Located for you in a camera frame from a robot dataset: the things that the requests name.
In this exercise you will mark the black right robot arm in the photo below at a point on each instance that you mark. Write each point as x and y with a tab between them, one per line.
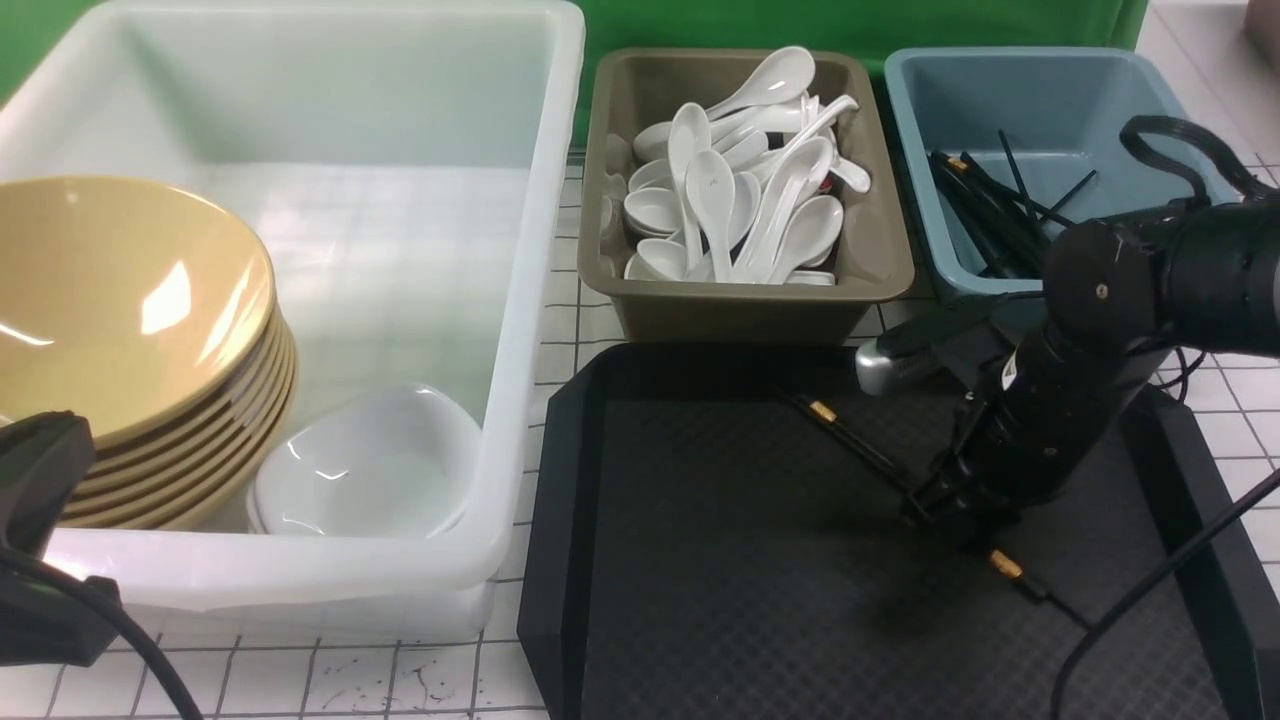
1118	293

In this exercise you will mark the olive green spoon bin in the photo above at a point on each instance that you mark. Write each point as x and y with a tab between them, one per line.
872	261

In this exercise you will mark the stack of tan bowls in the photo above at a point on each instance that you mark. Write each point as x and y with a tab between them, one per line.
177	476

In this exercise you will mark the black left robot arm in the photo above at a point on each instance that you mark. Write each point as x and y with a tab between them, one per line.
43	459

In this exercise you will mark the large translucent white tub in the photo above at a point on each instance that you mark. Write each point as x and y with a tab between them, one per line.
403	162

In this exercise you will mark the black chopsticks in bin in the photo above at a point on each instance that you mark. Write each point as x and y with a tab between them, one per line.
1007	226

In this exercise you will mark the white dish in tub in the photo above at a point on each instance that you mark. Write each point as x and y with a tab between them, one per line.
395	464

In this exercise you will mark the tan noodle bowl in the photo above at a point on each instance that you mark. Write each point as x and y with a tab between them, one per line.
124	300

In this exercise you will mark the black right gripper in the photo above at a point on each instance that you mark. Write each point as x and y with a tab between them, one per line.
1030	423

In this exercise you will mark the black plastic tray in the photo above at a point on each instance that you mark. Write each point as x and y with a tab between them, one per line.
700	550

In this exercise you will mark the pile of white spoons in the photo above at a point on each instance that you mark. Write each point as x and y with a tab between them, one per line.
780	142

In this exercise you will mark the white soup spoon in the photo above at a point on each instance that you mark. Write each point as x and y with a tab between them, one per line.
711	190

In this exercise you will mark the black chopstick pair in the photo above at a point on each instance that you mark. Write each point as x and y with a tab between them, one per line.
850	435

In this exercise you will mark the blue chopstick bin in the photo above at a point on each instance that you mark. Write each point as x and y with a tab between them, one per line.
1044	118

